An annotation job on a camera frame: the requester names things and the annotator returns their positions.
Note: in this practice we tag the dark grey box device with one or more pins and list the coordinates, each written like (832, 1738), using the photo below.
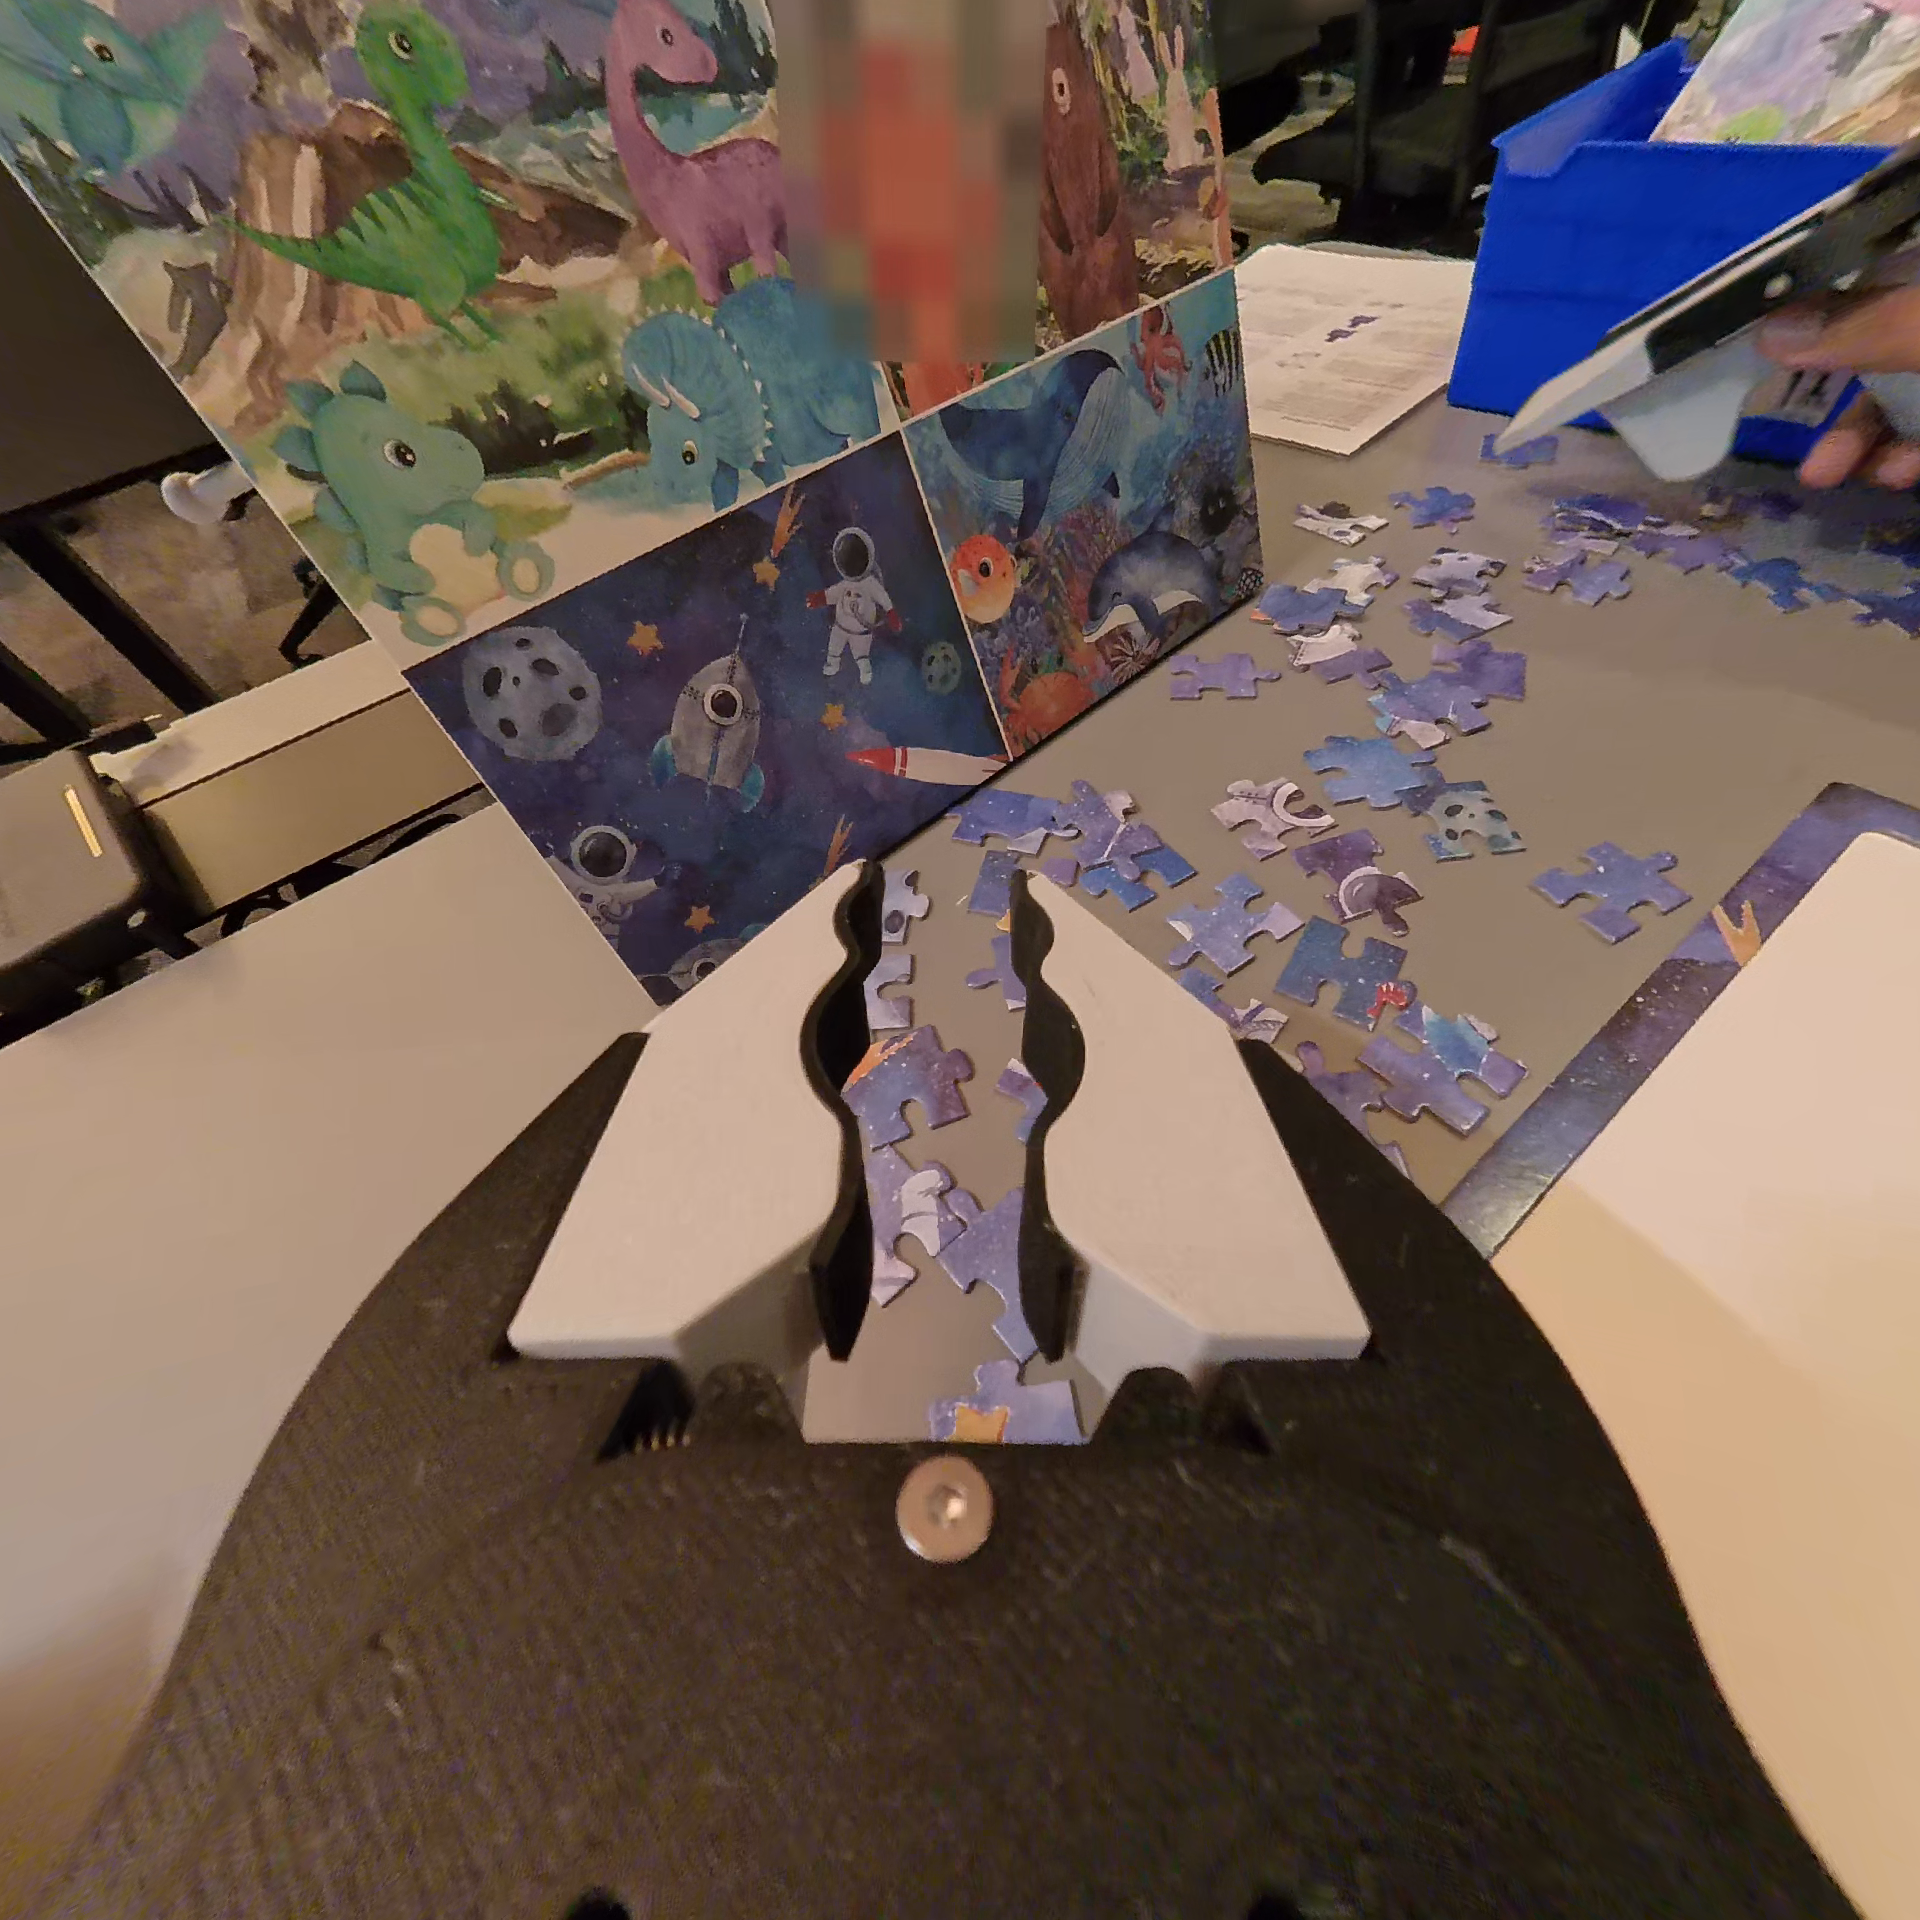
(59, 868)

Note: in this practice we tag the person's right hand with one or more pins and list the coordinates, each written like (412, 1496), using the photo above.
(1882, 346)

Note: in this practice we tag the black partition panel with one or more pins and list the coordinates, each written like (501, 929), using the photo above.
(76, 358)

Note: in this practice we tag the dinosaur puzzle board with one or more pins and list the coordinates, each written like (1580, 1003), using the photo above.
(1785, 82)

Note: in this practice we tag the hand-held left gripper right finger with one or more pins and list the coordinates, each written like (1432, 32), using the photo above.
(1185, 1185)

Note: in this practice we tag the four-picture puzzle reference board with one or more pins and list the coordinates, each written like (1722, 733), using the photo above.
(450, 451)

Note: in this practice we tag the black office chair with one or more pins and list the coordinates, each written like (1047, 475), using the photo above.
(1411, 105)

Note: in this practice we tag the space puzzle frame tray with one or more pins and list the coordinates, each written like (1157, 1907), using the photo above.
(1770, 1201)

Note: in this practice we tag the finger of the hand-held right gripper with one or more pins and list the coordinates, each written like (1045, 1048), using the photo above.
(1588, 382)

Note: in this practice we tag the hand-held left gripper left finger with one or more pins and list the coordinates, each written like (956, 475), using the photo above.
(690, 1185)

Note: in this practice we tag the puzzle pieces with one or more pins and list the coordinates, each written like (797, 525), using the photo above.
(1371, 768)

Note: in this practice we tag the brown wooden seat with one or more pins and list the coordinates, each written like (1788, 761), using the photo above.
(284, 780)

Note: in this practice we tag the printed paper sheet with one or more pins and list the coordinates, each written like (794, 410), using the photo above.
(1336, 346)

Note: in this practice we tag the blue bin with white tag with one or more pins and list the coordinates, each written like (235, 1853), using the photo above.
(1560, 269)

